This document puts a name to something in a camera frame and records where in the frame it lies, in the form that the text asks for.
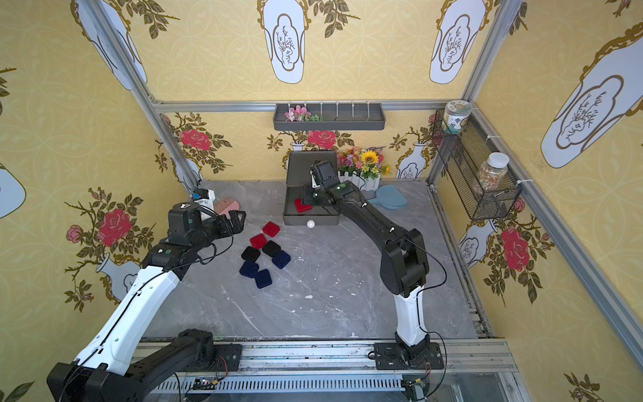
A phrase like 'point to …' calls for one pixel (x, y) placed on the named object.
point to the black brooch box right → (271, 248)
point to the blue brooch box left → (249, 269)
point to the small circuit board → (204, 383)
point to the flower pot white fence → (362, 167)
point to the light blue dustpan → (389, 197)
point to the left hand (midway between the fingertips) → (223, 215)
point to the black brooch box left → (250, 254)
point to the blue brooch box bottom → (263, 278)
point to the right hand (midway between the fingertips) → (315, 189)
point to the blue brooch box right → (281, 260)
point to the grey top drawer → (318, 215)
